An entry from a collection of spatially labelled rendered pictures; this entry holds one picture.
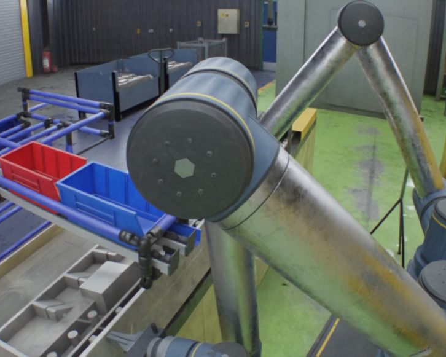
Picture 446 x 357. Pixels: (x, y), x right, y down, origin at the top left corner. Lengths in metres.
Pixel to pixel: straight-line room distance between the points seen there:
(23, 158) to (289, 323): 1.81
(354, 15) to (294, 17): 5.72
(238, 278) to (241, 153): 0.46
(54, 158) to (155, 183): 0.91
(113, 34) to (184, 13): 2.89
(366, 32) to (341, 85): 5.73
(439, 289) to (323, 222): 0.62
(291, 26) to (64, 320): 6.32
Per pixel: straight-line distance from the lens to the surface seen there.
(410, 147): 1.54
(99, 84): 6.40
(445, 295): 1.03
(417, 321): 0.66
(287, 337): 2.34
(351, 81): 6.88
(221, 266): 0.81
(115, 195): 1.17
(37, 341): 1.21
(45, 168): 1.38
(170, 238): 1.08
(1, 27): 13.07
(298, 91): 1.24
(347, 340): 1.92
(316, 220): 0.48
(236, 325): 0.93
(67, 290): 1.38
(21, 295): 1.67
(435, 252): 1.47
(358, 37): 1.19
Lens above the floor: 1.78
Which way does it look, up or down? 26 degrees down
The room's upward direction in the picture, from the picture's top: straight up
